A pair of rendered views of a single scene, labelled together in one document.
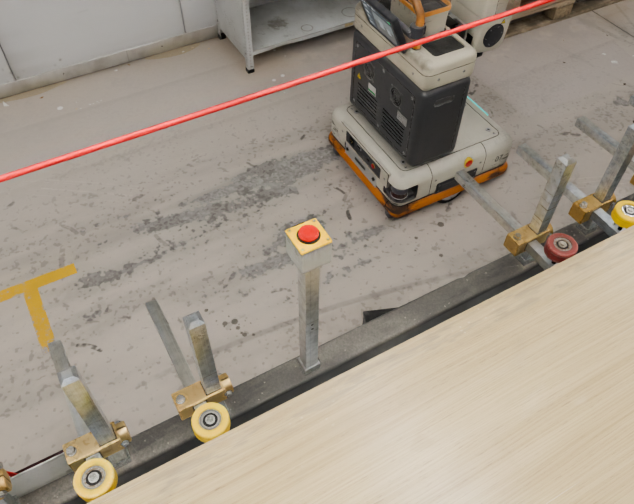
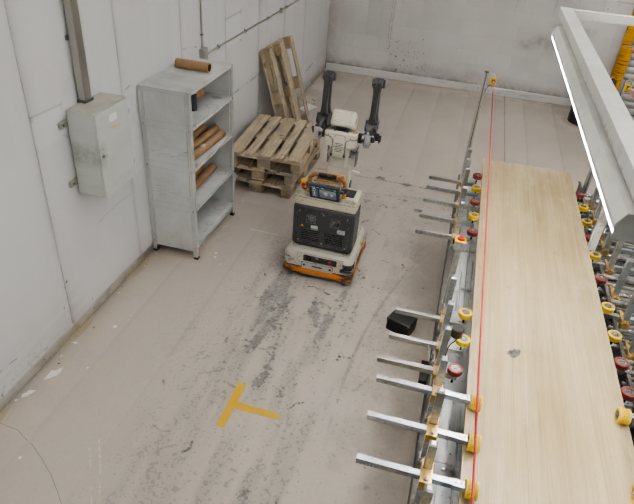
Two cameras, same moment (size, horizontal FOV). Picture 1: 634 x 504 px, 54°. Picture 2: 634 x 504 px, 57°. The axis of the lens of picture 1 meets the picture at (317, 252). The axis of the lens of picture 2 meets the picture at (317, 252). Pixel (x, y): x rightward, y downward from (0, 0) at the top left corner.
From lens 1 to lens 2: 3.08 m
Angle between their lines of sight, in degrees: 38
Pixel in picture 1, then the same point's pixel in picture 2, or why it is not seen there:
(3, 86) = (68, 331)
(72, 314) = (270, 399)
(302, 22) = (203, 221)
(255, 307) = (339, 346)
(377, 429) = (498, 290)
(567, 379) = (514, 258)
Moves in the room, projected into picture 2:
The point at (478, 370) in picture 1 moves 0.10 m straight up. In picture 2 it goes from (497, 267) to (501, 255)
